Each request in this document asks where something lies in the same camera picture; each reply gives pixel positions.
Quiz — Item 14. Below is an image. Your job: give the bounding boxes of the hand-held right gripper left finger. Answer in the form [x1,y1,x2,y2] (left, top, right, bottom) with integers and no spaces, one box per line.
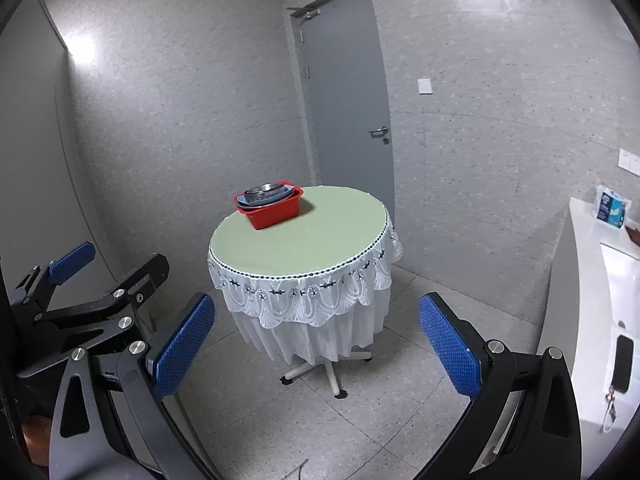
[48,292,217,480]

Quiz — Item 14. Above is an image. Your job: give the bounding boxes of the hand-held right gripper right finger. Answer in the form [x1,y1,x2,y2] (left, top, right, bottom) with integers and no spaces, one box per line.
[417,291,583,480]

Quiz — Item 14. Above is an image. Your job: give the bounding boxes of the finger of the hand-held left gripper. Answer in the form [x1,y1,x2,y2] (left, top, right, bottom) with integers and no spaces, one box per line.
[10,241,97,311]
[17,253,169,378]

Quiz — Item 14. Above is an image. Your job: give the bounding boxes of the blue square bowl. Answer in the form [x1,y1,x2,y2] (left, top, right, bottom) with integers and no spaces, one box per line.
[236,180,296,208]

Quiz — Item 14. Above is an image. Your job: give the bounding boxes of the red plastic basin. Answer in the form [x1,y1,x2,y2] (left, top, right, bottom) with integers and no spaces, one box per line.
[230,186,306,231]

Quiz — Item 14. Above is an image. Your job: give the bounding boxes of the large steel bowl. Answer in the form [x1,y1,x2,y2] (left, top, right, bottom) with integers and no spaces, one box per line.
[243,183,284,198]

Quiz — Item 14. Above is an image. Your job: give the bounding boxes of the white sink counter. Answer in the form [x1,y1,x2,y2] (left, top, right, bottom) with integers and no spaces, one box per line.
[537,196,640,441]

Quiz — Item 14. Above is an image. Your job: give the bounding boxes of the round table, white tablecloth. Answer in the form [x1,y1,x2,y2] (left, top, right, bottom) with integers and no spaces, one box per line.
[207,185,403,366]

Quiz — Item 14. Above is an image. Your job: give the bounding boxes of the blue white tissue pack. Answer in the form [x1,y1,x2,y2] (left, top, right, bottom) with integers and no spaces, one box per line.
[593,185,630,228]

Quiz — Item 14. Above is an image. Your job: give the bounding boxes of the grey door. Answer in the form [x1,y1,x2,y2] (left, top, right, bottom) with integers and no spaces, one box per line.
[286,0,396,196]

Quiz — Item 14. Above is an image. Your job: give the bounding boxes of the keys with lanyard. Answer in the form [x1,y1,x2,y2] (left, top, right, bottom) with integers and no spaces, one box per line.
[602,390,618,433]

